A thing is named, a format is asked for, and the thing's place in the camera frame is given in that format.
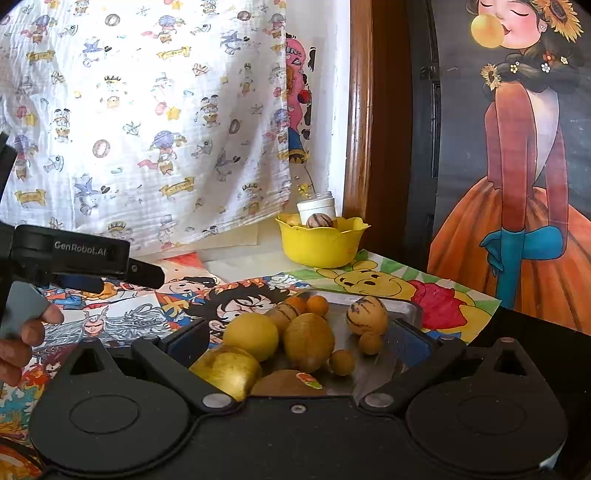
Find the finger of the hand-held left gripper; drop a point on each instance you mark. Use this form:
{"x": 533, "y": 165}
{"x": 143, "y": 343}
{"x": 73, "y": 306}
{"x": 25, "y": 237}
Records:
{"x": 81, "y": 284}
{"x": 147, "y": 276}

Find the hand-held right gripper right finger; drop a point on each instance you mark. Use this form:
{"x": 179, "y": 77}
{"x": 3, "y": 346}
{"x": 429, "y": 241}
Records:
{"x": 408, "y": 344}

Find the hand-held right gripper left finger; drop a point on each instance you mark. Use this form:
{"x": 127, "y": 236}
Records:
{"x": 187, "y": 344}

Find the small brown longan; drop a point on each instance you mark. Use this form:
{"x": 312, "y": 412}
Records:
{"x": 342, "y": 362}
{"x": 371, "y": 343}

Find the large yellow-green pear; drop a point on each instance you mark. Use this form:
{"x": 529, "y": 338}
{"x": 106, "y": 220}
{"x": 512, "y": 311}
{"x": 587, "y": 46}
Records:
{"x": 226, "y": 374}

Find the striped pepino melon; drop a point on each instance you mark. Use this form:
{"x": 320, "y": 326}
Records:
{"x": 367, "y": 316}
{"x": 281, "y": 316}
{"x": 319, "y": 221}

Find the metal tray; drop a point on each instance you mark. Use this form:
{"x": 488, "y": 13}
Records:
{"x": 364, "y": 374}

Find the yellow lemon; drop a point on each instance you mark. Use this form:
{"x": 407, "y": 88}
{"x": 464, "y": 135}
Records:
{"x": 251, "y": 338}

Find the orange tangerine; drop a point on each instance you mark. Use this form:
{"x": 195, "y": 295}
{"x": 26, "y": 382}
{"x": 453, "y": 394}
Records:
{"x": 295, "y": 304}
{"x": 317, "y": 305}

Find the small yellow pear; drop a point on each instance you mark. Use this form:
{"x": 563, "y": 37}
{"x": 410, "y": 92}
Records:
{"x": 308, "y": 344}

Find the brown kiwi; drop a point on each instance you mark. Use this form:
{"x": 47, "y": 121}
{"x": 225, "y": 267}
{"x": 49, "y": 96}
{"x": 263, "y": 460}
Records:
{"x": 281, "y": 385}

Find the person's left hand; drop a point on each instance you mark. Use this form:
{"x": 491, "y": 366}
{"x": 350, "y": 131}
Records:
{"x": 18, "y": 355}

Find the anime printed table mat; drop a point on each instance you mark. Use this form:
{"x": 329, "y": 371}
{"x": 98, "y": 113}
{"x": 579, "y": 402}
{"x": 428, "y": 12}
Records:
{"x": 138, "y": 314}

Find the yellow bear drawing sheet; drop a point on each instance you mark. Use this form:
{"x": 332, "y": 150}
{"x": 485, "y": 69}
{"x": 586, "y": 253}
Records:
{"x": 438, "y": 300}

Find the yellow flower-shaped bowl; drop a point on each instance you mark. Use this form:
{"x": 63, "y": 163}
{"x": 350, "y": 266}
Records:
{"x": 318, "y": 247}

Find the white cartoon printed blanket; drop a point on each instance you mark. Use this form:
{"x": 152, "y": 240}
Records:
{"x": 138, "y": 115}

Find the white plastic jar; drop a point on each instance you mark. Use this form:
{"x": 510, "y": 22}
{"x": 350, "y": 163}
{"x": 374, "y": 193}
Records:
{"x": 316, "y": 207}

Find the black metal door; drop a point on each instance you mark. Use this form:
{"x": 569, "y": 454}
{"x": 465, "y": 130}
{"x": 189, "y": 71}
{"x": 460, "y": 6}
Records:
{"x": 422, "y": 138}

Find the wall poster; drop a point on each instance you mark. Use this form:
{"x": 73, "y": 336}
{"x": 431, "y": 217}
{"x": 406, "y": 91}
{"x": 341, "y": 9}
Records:
{"x": 521, "y": 184}

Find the wooden door frame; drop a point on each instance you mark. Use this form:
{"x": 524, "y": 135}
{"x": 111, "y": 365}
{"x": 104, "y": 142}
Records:
{"x": 364, "y": 115}

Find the pink cartoon wall sticker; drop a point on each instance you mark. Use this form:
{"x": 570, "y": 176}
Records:
{"x": 295, "y": 92}

